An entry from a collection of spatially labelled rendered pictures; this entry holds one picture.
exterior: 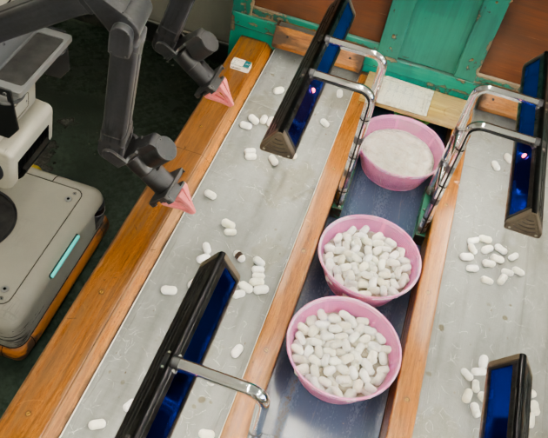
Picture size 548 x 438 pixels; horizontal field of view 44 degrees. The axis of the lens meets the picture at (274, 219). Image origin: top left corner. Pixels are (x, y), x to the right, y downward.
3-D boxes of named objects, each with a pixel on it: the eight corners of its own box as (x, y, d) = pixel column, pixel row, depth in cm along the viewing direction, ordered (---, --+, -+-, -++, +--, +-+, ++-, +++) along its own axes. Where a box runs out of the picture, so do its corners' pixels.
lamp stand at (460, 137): (411, 242, 189) (466, 123, 156) (422, 194, 202) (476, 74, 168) (477, 264, 188) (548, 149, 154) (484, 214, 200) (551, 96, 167)
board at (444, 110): (358, 100, 212) (359, 97, 211) (368, 73, 222) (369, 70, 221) (461, 132, 209) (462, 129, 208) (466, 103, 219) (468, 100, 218)
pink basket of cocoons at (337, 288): (317, 318, 170) (324, 297, 162) (307, 234, 187) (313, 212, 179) (419, 320, 173) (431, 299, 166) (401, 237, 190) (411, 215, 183)
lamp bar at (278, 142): (258, 150, 153) (262, 126, 147) (328, 9, 193) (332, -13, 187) (292, 161, 152) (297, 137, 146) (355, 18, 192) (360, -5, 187)
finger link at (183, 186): (206, 202, 163) (179, 175, 159) (196, 223, 158) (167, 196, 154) (189, 209, 167) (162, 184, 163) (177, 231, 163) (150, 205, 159)
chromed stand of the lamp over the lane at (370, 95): (275, 198, 193) (300, 72, 160) (294, 153, 206) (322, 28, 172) (338, 219, 192) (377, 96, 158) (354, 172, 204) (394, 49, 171)
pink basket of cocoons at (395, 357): (265, 394, 155) (270, 374, 147) (298, 302, 172) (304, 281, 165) (378, 434, 152) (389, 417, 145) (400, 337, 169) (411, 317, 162)
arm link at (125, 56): (125, -17, 121) (104, 23, 115) (157, -5, 122) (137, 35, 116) (110, 129, 157) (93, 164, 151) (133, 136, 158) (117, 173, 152)
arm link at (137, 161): (128, 147, 158) (116, 163, 154) (145, 137, 153) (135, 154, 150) (149, 168, 161) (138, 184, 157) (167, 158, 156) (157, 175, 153)
